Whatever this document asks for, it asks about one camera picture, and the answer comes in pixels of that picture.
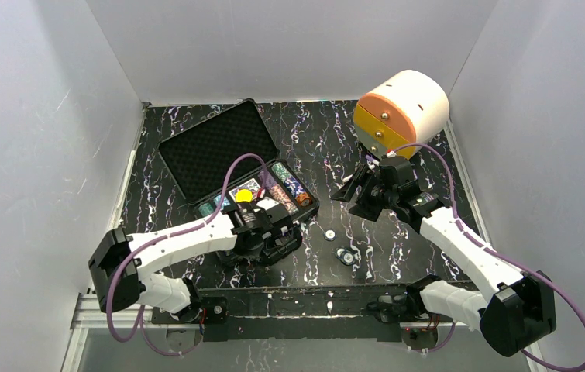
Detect blue playing card deck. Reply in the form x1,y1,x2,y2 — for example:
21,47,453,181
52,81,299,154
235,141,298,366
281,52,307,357
229,177,264,203

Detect yellow dealer button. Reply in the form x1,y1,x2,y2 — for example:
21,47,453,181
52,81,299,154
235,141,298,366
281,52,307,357
234,189,253,202

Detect poker chips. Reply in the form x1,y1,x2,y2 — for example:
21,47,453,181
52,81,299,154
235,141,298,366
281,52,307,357
336,247,359,267
324,229,336,241

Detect black poker set case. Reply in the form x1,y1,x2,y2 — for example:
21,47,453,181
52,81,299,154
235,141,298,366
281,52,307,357
157,98,321,267

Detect purple poker chip stack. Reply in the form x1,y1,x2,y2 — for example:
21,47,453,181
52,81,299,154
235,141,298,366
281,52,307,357
258,170,277,190

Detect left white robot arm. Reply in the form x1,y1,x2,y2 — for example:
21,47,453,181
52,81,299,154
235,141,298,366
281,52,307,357
88,198,303,315

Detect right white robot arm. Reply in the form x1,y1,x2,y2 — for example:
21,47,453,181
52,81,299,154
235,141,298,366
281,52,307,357
330,157,556,357

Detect white purple marker pen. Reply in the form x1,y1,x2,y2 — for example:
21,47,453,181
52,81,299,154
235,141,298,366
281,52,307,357
366,155,379,169

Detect round pastel drawer box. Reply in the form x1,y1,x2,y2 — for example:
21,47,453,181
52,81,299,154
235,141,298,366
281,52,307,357
353,70,450,159

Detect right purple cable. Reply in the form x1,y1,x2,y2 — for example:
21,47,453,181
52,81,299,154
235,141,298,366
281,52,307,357
387,143,585,372

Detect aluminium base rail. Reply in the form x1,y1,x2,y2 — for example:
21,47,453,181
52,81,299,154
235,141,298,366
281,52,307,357
60,293,550,372

